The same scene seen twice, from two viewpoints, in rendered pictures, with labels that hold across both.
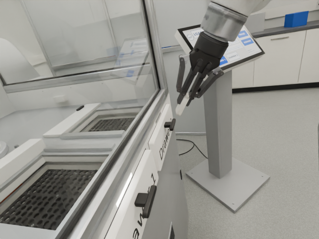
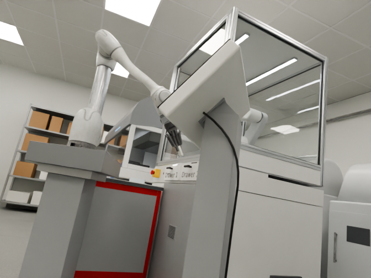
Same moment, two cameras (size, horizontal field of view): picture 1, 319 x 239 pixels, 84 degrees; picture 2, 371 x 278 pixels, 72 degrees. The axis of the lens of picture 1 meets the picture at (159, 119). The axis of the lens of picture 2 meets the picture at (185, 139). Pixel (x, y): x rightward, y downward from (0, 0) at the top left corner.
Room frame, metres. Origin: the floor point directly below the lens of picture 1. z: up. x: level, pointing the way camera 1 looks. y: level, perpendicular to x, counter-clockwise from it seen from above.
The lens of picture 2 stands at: (1.76, -1.16, 0.70)
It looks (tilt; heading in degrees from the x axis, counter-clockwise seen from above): 13 degrees up; 138
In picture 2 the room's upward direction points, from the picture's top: 9 degrees clockwise
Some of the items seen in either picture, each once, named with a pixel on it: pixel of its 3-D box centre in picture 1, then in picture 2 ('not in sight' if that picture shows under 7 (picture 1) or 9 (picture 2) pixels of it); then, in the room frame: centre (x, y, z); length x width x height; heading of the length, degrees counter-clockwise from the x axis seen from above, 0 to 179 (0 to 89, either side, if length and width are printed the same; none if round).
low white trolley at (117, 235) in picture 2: not in sight; (109, 226); (-0.21, -0.07, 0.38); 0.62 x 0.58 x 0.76; 162
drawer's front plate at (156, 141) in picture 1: (164, 132); (191, 172); (0.57, -0.01, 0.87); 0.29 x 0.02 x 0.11; 162
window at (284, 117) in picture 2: not in sight; (279, 94); (0.92, 0.39, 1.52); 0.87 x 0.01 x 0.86; 72
